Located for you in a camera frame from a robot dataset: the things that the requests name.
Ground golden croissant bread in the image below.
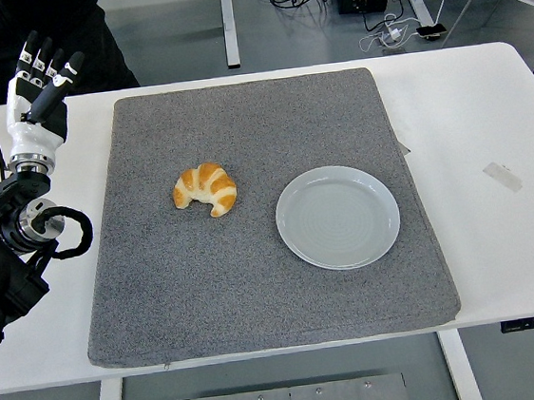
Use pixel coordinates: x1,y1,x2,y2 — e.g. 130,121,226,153
169,159,241,223

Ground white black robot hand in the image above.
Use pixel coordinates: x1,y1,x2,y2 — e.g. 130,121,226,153
0,25,97,164

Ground grey fabric mat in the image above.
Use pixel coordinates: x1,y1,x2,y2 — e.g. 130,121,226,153
60,59,466,372

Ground clear tape strip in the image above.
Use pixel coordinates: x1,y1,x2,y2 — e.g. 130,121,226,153
481,158,524,196

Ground round grey plate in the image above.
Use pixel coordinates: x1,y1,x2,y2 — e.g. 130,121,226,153
270,158,407,277

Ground black phone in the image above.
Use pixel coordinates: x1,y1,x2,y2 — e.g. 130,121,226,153
414,22,448,43

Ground white table leg with foot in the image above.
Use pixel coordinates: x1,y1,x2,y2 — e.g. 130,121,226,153
219,0,241,69

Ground white charger cable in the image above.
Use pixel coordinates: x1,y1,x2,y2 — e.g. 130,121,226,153
354,10,424,55

